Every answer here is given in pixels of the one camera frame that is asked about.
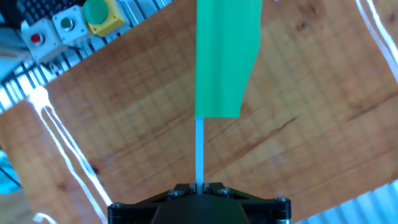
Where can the wood grain table mat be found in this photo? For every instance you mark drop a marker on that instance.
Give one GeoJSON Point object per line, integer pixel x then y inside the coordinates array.
{"type": "Point", "coordinates": [311, 93]}

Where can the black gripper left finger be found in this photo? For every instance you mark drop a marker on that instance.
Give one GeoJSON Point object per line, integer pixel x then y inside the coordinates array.
{"type": "Point", "coordinates": [136, 210]}

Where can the yellow box green mushroom button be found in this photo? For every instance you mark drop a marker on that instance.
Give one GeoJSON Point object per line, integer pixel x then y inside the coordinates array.
{"type": "Point", "coordinates": [102, 18]}

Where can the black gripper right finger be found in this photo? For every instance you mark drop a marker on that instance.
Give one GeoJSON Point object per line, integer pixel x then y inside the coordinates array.
{"type": "Point", "coordinates": [264, 210]}

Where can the black keyboard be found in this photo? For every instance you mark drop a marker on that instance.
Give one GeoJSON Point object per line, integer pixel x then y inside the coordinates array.
{"type": "Point", "coordinates": [46, 6]}

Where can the grey box with red button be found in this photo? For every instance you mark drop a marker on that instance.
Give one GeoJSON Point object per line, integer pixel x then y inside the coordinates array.
{"type": "Point", "coordinates": [42, 42]}

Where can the green flag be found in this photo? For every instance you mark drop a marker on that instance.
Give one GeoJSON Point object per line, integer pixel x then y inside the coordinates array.
{"type": "Point", "coordinates": [224, 62]}

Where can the grey box with green button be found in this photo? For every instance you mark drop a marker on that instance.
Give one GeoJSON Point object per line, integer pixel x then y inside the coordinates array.
{"type": "Point", "coordinates": [70, 26]}

